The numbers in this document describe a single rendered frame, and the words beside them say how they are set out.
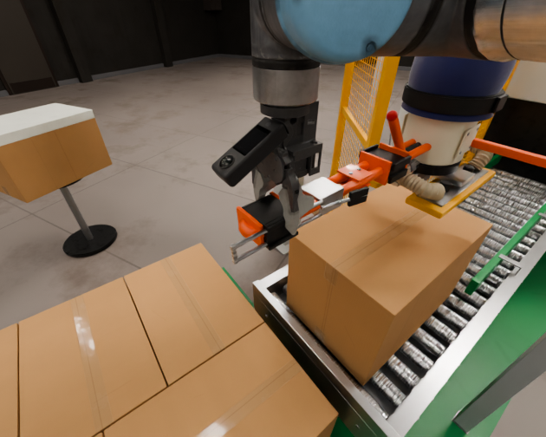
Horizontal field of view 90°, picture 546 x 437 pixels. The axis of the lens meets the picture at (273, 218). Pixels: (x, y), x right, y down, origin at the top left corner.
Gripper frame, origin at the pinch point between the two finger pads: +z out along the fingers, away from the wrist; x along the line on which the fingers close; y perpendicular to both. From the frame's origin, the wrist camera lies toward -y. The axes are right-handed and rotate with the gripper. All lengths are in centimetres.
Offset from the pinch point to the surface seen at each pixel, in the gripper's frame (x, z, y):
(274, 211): -0.8, -2.3, -0.3
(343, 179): 1.7, -0.4, 21.0
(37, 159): 175, 41, -45
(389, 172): -3.0, -0.8, 31.1
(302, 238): 16.0, 29.2, 24.3
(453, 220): -9, 29, 74
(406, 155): -2.3, -2.9, 37.8
